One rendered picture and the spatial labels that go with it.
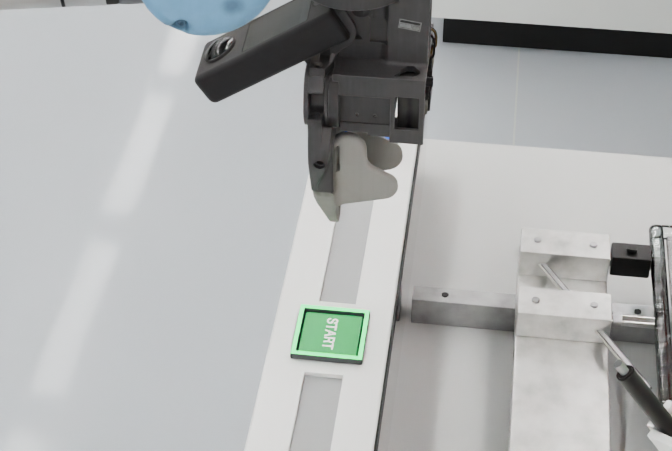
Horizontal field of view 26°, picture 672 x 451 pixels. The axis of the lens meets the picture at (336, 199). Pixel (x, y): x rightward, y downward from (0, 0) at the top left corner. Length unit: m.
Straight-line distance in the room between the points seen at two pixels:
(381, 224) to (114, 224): 1.56
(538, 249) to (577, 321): 0.09
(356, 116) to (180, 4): 0.28
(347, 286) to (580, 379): 0.21
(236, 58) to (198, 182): 1.89
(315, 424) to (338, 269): 0.17
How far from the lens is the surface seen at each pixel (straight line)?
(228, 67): 0.98
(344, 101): 0.98
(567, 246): 1.33
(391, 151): 1.05
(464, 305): 1.35
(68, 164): 2.94
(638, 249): 1.34
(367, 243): 1.23
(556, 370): 1.25
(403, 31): 0.95
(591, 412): 1.22
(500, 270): 1.43
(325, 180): 1.01
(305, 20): 0.95
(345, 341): 1.14
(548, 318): 1.26
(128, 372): 2.49
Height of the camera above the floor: 1.77
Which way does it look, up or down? 39 degrees down
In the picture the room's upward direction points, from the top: straight up
